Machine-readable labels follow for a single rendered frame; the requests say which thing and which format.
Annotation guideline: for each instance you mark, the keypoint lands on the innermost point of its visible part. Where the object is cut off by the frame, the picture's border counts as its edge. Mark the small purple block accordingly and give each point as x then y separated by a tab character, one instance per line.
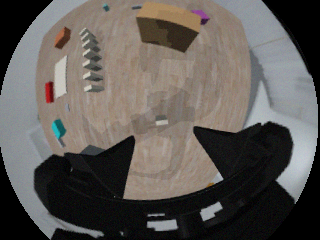
204	19

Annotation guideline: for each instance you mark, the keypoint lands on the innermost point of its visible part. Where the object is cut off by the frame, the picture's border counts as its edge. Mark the red box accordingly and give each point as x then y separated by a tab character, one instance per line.
49	93

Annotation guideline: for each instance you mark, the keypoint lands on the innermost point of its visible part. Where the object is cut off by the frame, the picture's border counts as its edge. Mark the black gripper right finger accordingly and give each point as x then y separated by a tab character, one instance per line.
224	147

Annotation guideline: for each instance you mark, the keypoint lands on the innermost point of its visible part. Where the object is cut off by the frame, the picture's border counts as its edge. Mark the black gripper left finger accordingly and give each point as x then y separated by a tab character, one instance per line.
109	167

